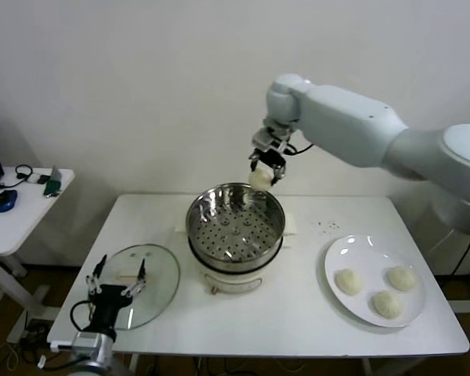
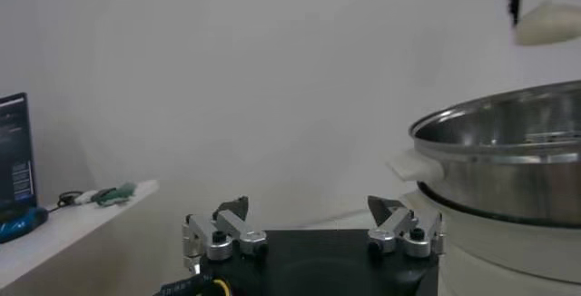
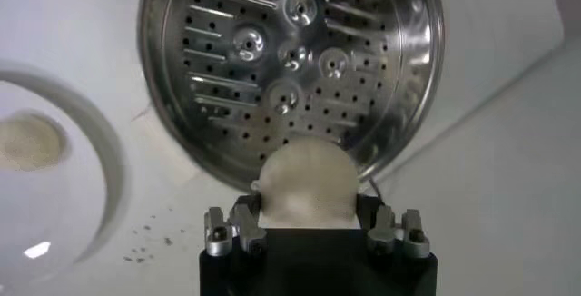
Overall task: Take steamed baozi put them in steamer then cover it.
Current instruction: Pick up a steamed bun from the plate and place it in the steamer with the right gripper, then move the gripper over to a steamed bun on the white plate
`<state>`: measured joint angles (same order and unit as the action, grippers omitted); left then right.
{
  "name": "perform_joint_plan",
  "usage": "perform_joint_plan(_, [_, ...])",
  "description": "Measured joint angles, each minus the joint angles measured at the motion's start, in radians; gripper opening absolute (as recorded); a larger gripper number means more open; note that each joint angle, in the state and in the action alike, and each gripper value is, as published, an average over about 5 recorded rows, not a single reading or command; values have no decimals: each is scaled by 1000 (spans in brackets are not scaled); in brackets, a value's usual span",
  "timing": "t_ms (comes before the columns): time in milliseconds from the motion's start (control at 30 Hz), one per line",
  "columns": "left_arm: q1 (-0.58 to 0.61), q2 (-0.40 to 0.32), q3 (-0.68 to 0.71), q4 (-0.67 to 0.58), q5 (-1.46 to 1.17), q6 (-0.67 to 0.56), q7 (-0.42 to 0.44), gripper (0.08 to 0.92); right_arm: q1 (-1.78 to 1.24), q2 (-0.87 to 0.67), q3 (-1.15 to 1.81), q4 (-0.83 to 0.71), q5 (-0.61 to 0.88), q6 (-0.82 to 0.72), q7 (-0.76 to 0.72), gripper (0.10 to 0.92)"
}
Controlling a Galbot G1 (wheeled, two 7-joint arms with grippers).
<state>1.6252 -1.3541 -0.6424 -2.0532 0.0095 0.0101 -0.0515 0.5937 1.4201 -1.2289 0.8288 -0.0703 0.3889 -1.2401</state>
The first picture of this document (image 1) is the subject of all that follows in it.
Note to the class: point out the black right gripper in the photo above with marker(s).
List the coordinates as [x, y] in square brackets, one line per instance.
[269, 157]

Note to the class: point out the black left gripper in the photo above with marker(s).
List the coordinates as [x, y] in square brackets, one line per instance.
[107, 303]

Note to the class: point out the white steamed baozi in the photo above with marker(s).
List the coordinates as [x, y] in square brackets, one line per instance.
[260, 179]
[402, 279]
[349, 282]
[386, 304]

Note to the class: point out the round glass pot lid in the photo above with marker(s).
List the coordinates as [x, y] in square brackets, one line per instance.
[160, 274]

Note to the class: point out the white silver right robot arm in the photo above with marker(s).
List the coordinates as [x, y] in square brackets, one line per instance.
[356, 129]

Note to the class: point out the perforated stainless steel steamer basket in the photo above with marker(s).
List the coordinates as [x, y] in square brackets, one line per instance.
[235, 231]

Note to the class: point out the dark floor power strip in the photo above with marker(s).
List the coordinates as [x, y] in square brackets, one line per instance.
[33, 331]

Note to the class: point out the white electric cooking pot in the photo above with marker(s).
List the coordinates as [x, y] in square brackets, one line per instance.
[227, 281]

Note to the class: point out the white side table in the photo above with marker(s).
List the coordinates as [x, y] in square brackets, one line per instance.
[23, 219]

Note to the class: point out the large white plate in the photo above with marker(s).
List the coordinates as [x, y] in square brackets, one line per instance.
[337, 254]

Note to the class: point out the green upright gadget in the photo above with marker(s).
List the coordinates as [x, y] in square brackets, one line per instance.
[53, 182]

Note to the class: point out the small black device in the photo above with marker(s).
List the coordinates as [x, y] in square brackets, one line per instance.
[43, 180]

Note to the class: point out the small white device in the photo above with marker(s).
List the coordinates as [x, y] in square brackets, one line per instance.
[33, 179]

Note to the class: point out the blue computer mouse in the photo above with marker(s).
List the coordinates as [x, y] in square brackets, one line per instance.
[6, 201]

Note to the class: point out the white work table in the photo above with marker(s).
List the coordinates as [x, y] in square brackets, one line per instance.
[282, 321]

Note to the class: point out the white furniture base bar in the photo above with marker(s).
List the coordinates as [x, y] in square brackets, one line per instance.
[462, 306]

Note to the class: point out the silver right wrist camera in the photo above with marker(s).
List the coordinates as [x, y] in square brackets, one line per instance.
[260, 139]

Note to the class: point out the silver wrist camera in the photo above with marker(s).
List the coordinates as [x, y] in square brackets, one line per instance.
[92, 340]
[260, 139]

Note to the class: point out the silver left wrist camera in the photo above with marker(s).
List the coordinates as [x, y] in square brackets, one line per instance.
[92, 340]

